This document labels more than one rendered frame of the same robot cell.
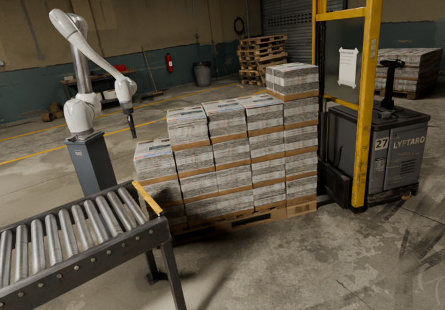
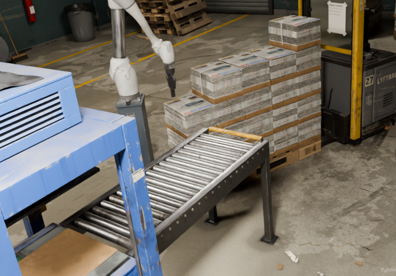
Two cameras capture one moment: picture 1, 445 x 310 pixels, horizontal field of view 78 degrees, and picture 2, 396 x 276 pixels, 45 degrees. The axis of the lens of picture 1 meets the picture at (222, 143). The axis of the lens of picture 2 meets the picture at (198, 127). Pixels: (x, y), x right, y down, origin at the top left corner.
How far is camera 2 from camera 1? 2.30 m
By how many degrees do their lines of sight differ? 18
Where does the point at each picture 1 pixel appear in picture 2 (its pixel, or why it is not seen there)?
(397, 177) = (381, 109)
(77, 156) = not seen: hidden behind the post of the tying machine
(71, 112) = (128, 76)
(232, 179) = (258, 127)
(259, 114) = (279, 63)
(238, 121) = (263, 72)
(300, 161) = (309, 104)
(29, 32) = not seen: outside the picture
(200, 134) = (237, 85)
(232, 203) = not seen: hidden behind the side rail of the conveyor
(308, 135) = (314, 79)
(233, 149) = (259, 97)
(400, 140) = (381, 76)
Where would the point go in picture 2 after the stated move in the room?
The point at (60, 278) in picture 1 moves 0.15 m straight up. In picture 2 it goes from (231, 178) to (228, 157)
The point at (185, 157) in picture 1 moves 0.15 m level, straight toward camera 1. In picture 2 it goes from (223, 108) to (233, 114)
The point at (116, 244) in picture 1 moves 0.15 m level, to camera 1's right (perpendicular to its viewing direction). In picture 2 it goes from (250, 157) to (271, 150)
